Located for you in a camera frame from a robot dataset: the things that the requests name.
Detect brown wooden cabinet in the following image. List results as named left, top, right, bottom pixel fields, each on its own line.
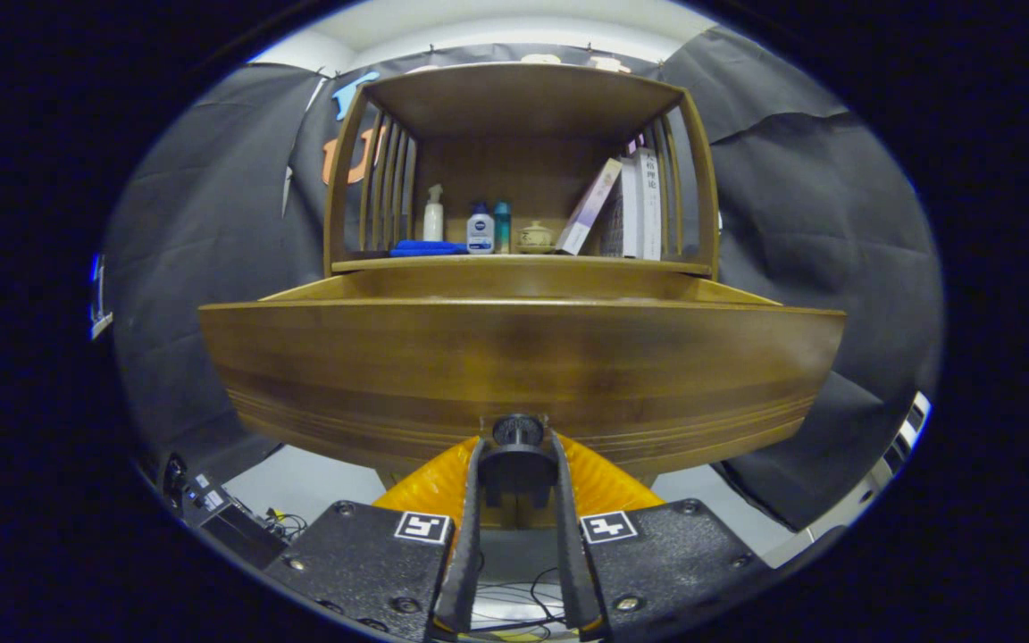
left=322, top=61, right=721, bottom=528

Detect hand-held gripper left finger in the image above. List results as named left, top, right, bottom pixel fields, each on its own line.
left=263, top=436, right=487, bottom=642

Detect white and black striped object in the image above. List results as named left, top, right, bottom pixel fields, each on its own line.
left=867, top=391, right=933, bottom=479

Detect purple and white book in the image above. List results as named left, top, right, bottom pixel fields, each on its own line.
left=555, top=158, right=623, bottom=256

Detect patterned cover book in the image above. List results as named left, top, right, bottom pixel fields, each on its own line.
left=599, top=156, right=642, bottom=259

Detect beige lidded teacup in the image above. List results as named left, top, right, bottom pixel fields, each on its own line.
left=516, top=221, right=556, bottom=255

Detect black floor cables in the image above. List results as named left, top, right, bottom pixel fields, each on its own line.
left=474, top=567, right=569, bottom=637

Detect white book with black lettering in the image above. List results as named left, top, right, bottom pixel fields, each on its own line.
left=638, top=147, right=664, bottom=261

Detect wooden countertop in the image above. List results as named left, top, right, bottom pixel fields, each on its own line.
left=331, top=253, right=714, bottom=276

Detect wooden drawer with black knob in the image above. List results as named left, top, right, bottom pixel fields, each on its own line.
left=197, top=266, right=848, bottom=510

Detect white bottle with blue cap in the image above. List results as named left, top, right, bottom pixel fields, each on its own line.
left=466, top=203, right=496, bottom=255

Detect black power strip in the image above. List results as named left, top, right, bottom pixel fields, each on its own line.
left=162, top=454, right=301, bottom=570

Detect blue folded cloth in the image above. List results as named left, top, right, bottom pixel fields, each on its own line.
left=389, top=239, right=471, bottom=258

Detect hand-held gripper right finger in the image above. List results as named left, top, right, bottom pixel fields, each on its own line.
left=550, top=433, right=770, bottom=642

